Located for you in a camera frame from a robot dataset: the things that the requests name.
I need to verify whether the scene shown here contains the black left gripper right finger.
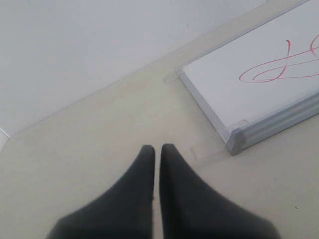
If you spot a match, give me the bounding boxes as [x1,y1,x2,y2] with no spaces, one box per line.
[159,143,279,239]

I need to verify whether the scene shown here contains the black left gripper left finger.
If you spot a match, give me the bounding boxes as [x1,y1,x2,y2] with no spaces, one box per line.
[48,145,155,239]

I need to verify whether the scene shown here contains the white aluminium-framed whiteboard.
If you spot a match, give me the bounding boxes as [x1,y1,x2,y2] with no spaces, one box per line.
[176,0,319,155]

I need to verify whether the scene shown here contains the clear tape near-left corner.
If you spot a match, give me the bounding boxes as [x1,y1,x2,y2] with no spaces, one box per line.
[190,119,249,160]

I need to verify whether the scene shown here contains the clear tape far-left corner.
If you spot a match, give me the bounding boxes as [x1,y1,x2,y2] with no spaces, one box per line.
[163,66,184,83]

